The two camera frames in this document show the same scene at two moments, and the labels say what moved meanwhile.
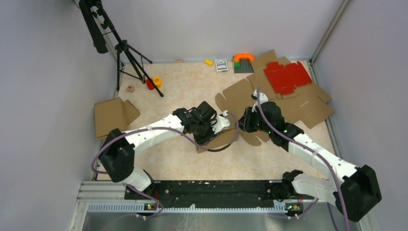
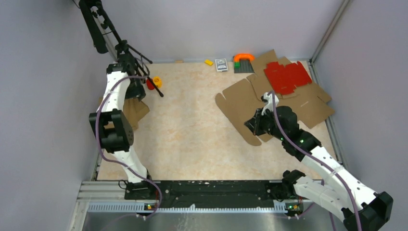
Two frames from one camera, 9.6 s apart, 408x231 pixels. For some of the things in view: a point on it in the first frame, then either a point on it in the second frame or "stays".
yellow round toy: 157,81 stays
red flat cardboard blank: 282,80 stays
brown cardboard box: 225,137 -> 133,109
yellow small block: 209,62 stays
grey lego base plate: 245,67 stays
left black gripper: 203,140 -> 138,91
